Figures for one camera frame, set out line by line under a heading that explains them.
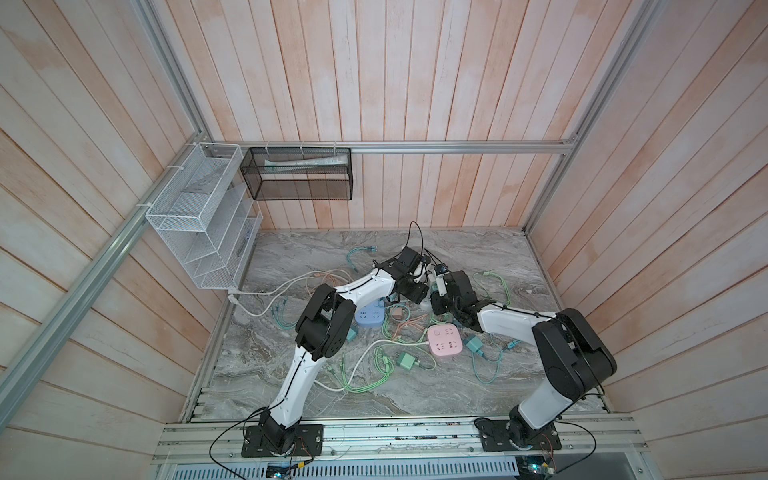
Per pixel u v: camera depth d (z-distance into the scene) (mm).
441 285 833
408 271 799
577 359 474
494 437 730
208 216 726
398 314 932
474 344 875
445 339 882
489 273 1071
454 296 733
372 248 1142
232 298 1006
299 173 1036
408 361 849
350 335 902
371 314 928
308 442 730
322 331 588
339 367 851
